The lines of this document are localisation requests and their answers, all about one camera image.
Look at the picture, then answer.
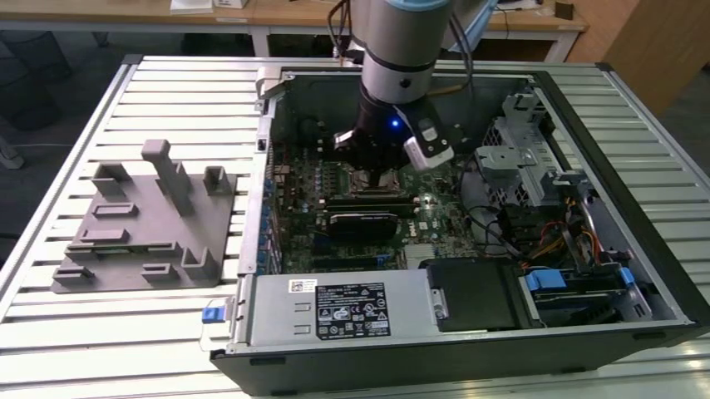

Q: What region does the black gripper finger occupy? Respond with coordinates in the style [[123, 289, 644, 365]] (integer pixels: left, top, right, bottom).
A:
[[374, 168, 402, 193]]

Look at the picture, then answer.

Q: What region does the metal socket cover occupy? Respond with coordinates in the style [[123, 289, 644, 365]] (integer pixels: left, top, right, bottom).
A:
[[348, 165, 410, 196]]

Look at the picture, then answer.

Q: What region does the CPU socket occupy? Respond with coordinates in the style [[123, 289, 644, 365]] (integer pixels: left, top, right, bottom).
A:
[[346, 165, 410, 197]]

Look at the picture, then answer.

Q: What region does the green motherboard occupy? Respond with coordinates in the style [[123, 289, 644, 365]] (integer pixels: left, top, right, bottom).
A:
[[266, 139, 484, 275]]

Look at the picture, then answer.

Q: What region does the black graphics card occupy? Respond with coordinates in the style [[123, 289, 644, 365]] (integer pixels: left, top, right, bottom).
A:
[[326, 211, 400, 243]]

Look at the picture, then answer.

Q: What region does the silver chipset heatsink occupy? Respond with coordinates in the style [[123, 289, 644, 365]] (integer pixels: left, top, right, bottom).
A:
[[404, 244, 438, 269]]

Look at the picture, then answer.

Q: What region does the metal drive cage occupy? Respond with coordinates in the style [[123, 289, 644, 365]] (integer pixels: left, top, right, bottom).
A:
[[476, 93, 598, 209]]

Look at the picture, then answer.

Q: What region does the blue disk carrier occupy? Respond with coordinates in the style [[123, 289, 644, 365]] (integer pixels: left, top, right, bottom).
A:
[[525, 267, 637, 300]]

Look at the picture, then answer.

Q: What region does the grey power supply unit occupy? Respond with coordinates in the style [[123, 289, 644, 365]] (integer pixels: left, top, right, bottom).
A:
[[230, 272, 449, 348]]

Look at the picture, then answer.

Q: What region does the grey parts rack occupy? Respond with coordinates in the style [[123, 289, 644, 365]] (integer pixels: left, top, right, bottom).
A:
[[50, 139, 241, 295]]

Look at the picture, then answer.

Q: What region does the black PC case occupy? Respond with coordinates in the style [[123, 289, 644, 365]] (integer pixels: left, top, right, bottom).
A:
[[209, 62, 701, 397]]

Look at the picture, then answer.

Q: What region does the wooden desk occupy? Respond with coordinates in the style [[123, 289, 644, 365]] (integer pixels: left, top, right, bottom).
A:
[[0, 0, 589, 53]]

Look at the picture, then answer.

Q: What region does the wooden cabinet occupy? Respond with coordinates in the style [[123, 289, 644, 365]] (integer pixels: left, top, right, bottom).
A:
[[569, 0, 710, 116]]

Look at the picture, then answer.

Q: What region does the black mesh bin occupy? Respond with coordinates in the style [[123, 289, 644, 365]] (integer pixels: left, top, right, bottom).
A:
[[0, 31, 74, 130]]

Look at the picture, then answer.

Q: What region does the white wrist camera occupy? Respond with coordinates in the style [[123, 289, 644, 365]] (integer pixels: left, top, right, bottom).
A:
[[402, 117, 457, 170]]

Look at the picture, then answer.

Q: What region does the cable with copper connector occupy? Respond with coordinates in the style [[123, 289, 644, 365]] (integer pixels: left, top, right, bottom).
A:
[[432, 12, 477, 97]]

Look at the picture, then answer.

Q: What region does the coloured power wire bundle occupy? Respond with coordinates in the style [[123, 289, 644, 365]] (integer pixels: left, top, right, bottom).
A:
[[524, 197, 609, 269]]

